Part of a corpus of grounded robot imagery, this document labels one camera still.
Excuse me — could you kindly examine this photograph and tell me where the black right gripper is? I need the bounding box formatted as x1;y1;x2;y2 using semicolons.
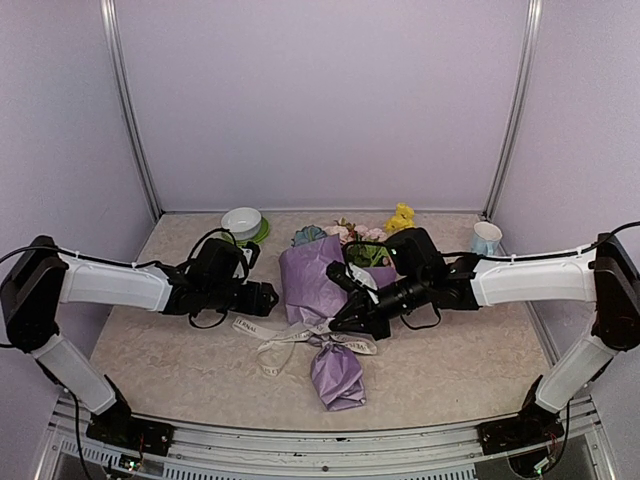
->
328;271;430;341

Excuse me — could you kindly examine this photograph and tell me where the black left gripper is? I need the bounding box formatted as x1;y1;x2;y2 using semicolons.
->
205;281;280;317

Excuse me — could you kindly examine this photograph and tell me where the cream printed ribbon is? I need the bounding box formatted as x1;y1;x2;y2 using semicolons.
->
232;316;378;377

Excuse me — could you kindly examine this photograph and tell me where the purple wrapping paper sheet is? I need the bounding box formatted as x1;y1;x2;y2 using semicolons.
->
279;235;377;411

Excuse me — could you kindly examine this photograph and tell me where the blue hydrangea fake flower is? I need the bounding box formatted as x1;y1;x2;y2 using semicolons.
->
292;225;327;247

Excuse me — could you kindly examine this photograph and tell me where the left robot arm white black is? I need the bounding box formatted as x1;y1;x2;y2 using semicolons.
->
1;236;279;445

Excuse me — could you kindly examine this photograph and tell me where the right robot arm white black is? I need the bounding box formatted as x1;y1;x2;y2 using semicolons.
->
326;228;639;444

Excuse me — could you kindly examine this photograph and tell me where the green plate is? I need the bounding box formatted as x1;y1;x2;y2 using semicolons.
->
238;217;270;245

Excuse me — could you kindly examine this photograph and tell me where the white ceramic bowl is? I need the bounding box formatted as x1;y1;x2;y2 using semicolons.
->
221;207;262;240

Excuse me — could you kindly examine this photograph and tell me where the white blue paper cup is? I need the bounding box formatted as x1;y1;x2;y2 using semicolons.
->
470;221;503;256

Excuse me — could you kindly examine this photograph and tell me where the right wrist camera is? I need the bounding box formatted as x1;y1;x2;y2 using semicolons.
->
325;261;378;296

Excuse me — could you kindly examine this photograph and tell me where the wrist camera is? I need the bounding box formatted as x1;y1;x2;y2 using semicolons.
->
325;261;378;296
241;241;261;270

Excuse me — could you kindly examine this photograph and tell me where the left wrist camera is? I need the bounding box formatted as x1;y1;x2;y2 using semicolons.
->
241;241;261;270

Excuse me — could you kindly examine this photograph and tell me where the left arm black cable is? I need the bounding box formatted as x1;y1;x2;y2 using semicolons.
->
187;227;236;266

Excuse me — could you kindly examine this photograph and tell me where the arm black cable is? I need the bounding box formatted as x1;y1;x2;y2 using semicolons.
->
574;220;640;251
187;227;236;266

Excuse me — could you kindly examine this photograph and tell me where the front aluminium rail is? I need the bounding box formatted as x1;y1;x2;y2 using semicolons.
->
31;395;622;479

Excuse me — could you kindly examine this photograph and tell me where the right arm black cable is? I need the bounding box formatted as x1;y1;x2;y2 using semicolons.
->
574;220;640;251

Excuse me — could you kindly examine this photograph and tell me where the left aluminium frame post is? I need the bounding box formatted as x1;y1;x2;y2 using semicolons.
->
100;0;164;223

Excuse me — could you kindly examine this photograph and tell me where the aluminium frame post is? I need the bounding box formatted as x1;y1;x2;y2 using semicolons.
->
482;0;544;220
100;0;164;223

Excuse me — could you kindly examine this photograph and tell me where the right aluminium frame post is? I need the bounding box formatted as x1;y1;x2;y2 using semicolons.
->
482;0;544;220

